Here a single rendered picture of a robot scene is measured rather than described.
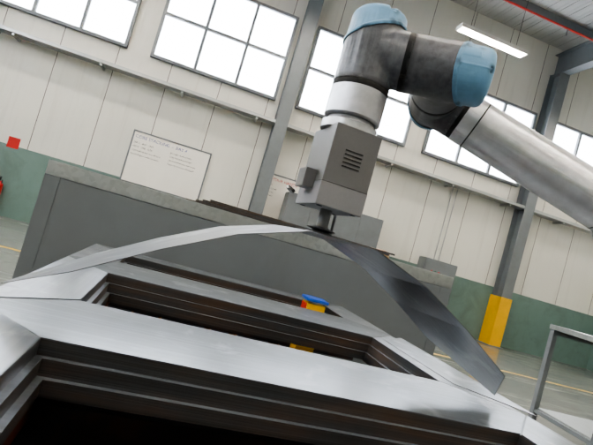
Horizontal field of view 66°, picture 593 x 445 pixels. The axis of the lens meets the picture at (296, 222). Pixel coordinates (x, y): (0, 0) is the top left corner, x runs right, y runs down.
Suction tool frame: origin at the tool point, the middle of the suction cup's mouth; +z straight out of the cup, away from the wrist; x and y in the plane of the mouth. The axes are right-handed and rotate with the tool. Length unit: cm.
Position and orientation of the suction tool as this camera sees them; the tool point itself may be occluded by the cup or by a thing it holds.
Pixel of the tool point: (317, 245)
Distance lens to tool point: 60.1
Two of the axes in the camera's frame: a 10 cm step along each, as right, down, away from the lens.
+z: -2.7, 9.6, -0.4
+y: 2.9, 0.4, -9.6
